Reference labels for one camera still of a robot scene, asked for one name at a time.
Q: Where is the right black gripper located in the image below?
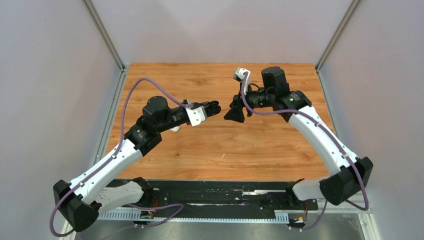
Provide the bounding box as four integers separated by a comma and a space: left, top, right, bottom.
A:
224, 82, 274, 123

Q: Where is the white earbud charging case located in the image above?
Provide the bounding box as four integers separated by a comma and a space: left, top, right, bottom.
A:
170, 126, 181, 133

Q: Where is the black earbud charging case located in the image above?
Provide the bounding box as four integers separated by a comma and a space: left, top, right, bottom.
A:
203, 100, 221, 117

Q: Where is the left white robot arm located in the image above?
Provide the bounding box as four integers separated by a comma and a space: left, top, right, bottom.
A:
53, 96, 221, 233

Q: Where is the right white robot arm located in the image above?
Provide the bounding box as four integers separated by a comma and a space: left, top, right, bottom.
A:
224, 66, 374, 211

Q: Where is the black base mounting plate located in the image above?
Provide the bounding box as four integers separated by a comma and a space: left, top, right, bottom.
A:
147, 179, 325, 224

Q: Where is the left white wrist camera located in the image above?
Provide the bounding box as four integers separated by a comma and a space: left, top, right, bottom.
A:
184, 99, 208, 127

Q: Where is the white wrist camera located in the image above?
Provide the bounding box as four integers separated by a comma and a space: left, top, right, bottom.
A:
184, 99, 208, 127
232, 67, 251, 85

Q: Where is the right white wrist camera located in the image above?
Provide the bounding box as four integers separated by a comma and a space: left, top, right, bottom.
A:
232, 67, 251, 85

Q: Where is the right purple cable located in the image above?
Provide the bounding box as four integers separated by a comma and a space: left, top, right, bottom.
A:
240, 72, 370, 232

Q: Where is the white slotted cable duct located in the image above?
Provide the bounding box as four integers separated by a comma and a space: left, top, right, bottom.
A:
96, 210, 290, 224

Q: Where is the left aluminium corner post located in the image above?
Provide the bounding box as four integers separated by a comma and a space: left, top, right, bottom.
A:
82, 0, 126, 72

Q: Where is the aluminium corner post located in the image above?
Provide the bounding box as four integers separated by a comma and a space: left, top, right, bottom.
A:
315, 0, 362, 73
82, 0, 126, 72

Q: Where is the right aluminium corner post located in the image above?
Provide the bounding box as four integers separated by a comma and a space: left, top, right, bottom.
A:
315, 0, 362, 73

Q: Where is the aluminium frame rail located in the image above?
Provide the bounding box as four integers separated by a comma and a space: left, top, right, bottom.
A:
58, 186, 382, 240

